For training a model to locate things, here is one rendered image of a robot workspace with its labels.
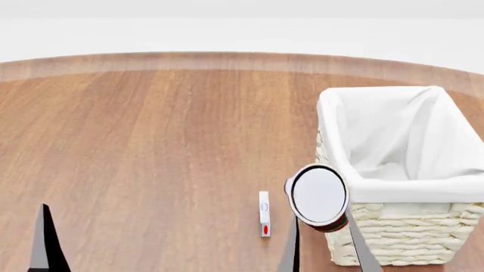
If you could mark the cream woven wicker basket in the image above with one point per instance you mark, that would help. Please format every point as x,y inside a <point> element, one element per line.
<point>408,235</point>

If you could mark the white-lidded tomato sauce can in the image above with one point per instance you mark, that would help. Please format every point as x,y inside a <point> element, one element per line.
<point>318,195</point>

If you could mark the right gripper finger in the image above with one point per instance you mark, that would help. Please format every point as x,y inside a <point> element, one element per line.
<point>363,249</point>
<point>290,252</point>

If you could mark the white cloth basket liner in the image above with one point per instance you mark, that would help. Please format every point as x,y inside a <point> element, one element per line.
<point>393,133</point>

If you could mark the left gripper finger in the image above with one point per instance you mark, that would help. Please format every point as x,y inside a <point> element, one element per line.
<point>51,249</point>

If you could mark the small white box red dot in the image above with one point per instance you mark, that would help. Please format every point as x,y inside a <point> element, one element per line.
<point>265,209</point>

